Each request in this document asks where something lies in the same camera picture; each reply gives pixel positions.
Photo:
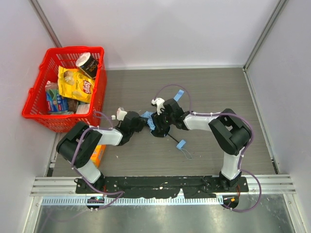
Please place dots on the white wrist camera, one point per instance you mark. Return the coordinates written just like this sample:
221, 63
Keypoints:
120, 114
159, 104

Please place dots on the white small box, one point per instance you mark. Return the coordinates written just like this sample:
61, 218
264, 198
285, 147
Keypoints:
83, 109

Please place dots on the blue green sponge pack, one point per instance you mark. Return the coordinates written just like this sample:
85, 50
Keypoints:
56, 103

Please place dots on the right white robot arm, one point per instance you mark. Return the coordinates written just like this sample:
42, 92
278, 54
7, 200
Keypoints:
232, 133

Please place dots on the black cylindrical snack can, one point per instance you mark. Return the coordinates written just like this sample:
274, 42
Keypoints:
88, 64

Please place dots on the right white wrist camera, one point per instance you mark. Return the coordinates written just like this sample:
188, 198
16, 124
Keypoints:
159, 104

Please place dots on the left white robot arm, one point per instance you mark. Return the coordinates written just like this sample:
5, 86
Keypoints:
78, 145

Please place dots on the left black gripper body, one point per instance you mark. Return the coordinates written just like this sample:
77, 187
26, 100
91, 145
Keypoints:
140, 123

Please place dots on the yellow Lays chip bag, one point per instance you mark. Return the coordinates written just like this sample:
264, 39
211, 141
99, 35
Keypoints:
74, 84

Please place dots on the red plastic shopping basket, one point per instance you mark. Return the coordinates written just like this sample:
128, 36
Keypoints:
35, 107

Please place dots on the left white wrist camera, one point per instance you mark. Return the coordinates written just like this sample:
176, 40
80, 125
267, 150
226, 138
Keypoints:
120, 114

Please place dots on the white slotted cable duct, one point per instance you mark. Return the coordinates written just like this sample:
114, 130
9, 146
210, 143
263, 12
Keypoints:
88, 200

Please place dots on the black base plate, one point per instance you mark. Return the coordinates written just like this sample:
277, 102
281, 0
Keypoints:
164, 187

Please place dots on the brown snack package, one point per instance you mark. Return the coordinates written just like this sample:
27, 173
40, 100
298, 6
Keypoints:
72, 105

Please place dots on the orange yellow sponge box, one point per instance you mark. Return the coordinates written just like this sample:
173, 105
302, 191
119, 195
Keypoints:
98, 154

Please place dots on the light blue folding umbrella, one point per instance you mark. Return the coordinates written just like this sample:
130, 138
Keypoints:
150, 120

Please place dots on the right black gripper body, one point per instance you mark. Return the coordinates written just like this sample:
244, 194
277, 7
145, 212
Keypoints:
159, 124

